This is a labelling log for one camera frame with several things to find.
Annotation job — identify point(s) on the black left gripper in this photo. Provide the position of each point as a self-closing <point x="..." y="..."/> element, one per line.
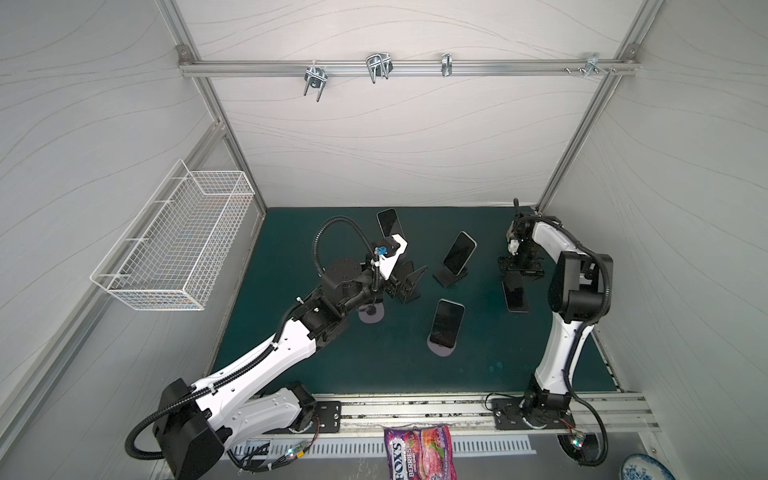
<point x="405" y="286"/>

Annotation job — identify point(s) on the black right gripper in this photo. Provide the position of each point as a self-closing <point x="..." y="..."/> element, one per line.
<point x="520" y="261"/>

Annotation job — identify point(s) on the black phone purple edge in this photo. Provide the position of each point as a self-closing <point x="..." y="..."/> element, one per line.
<point x="514" y="293"/>

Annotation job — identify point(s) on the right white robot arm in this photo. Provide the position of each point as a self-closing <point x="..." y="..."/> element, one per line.
<point x="579" y="295"/>

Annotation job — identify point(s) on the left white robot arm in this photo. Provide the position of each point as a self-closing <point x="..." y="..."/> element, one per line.
<point x="200" y="421"/>

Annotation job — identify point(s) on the grey round stand left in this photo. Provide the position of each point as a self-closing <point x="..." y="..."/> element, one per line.
<point x="371" y="313"/>

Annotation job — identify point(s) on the grey round stand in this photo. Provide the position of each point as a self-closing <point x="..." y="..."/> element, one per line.
<point x="371" y="313"/>
<point x="441" y="349"/>

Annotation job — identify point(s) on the black phone front centre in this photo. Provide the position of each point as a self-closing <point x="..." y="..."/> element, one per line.
<point x="446" y="324"/>

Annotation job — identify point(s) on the grey round stand front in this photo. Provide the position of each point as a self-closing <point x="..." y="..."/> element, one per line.
<point x="441" y="349"/>

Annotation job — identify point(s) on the black phone back centre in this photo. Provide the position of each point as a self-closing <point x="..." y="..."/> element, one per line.
<point x="389" y="222"/>

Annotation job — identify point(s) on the pink Fox's candy bag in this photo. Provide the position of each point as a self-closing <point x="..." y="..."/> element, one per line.
<point x="420" y="453"/>

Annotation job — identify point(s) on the metal clamp small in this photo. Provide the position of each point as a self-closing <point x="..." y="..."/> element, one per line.
<point x="446" y="65"/>

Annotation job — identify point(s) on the metal U-bolt clamp middle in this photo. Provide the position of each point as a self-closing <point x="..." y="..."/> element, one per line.
<point x="379" y="65"/>

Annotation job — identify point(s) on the metal u-bolt clamp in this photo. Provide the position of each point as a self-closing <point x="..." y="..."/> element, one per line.
<point x="315" y="79"/>
<point x="379" y="65"/>

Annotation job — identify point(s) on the blue white ceramic plate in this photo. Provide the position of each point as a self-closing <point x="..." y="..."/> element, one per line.
<point x="644" y="467"/>

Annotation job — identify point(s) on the metal U-bolt clamp left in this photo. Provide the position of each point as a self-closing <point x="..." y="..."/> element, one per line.
<point x="315" y="79"/>

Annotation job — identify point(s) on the aluminium top crossbar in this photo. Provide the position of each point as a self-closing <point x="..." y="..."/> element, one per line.
<point x="401" y="68"/>

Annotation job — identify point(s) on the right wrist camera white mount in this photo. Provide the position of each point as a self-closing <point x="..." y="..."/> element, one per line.
<point x="513" y="246"/>

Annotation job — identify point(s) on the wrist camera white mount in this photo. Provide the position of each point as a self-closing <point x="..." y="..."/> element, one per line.
<point x="386" y="254"/>
<point x="513" y="246"/>

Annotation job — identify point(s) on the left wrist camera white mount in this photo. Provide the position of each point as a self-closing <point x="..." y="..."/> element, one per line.
<point x="386" y="254"/>

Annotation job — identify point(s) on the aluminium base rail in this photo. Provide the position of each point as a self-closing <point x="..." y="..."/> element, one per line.
<point x="360" y="415"/>

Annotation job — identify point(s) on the metal bracket right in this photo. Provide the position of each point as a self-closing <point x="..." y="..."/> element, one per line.
<point x="591" y="67"/>

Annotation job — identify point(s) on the white wire basket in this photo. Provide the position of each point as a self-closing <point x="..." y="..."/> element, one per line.
<point x="170" y="255"/>

